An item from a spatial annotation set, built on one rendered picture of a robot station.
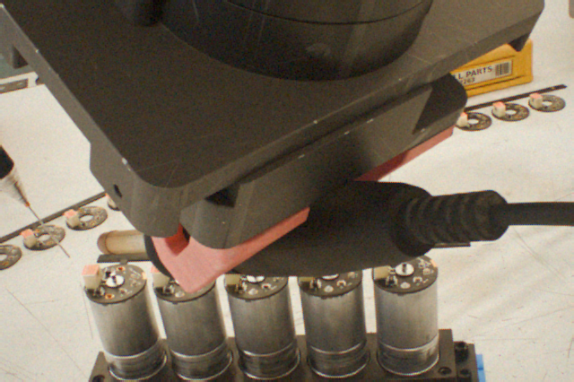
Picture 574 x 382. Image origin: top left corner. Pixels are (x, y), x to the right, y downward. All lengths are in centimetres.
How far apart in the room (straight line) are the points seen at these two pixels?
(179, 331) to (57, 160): 28
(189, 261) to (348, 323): 13
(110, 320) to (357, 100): 21
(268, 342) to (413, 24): 20
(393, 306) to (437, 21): 17
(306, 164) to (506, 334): 25
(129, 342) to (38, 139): 31
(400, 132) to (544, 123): 40
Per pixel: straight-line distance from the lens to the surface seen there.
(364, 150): 17
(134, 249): 28
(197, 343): 34
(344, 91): 15
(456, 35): 17
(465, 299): 42
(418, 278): 32
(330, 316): 33
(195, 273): 22
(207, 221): 15
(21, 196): 30
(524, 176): 51
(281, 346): 34
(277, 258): 19
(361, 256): 17
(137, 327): 35
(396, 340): 34
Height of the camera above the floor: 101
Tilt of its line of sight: 31 degrees down
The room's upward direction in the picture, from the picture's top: 8 degrees counter-clockwise
